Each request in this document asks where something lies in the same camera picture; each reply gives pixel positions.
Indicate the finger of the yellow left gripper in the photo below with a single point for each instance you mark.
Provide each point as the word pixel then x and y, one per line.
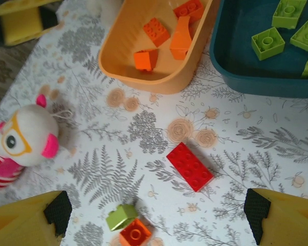
pixel 20 28
pixel 18 6

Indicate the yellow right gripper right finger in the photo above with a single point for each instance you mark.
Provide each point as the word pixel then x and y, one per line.
pixel 290 217

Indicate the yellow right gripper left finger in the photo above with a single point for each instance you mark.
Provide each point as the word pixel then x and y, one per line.
pixel 18 223

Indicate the long orange lego brick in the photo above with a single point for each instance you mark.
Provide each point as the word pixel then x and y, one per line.
pixel 188 9

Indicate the white pink plush toy glasses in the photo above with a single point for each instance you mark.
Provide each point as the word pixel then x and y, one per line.
pixel 28 135

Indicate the small green lego brick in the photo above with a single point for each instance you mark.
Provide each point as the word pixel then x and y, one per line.
pixel 120 216

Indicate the orange plastic container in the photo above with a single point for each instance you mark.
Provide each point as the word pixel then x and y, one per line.
pixel 123 59

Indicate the red long lego brick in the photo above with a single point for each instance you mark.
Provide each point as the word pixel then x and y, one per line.
pixel 190 166

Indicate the orange square lego brick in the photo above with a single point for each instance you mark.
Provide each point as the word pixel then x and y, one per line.
pixel 134 233
pixel 156 31

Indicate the teal plastic container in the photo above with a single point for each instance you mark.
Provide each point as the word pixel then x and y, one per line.
pixel 246 74

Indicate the floral print tablecloth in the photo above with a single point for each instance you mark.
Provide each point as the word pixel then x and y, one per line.
pixel 143 123

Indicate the orange curved slope lego brick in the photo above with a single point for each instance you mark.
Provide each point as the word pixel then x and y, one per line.
pixel 182 38

